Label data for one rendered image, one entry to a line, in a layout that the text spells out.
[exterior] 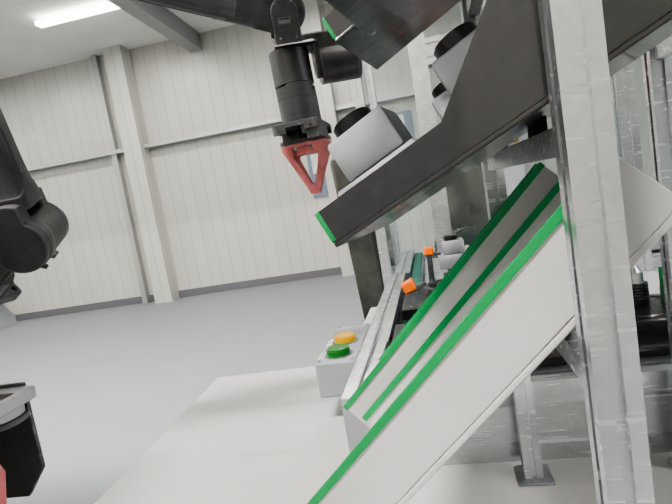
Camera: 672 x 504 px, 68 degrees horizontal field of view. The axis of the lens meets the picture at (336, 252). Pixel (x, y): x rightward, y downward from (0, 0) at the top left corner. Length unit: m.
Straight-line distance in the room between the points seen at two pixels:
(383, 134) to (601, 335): 0.17
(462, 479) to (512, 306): 0.42
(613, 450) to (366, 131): 0.22
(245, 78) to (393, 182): 8.16
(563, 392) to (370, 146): 0.44
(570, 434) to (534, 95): 0.49
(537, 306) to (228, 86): 8.28
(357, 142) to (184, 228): 8.37
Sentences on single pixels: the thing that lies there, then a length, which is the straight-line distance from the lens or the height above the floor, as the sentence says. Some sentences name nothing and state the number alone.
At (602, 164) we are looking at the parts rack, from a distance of 0.25.
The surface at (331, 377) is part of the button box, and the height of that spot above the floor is 0.93.
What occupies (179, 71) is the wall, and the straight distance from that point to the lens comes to 8.84.
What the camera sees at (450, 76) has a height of 1.28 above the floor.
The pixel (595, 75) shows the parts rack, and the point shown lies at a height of 1.25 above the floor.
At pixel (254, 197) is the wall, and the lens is 8.22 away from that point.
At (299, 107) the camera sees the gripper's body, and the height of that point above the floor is 1.35.
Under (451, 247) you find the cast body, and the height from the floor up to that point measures 1.07.
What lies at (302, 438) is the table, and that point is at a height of 0.86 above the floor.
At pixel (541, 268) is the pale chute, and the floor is 1.16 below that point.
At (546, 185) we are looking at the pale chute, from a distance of 0.42.
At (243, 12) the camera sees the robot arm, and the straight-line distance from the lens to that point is 0.72.
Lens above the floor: 1.22
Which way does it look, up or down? 6 degrees down
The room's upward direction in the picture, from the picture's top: 10 degrees counter-clockwise
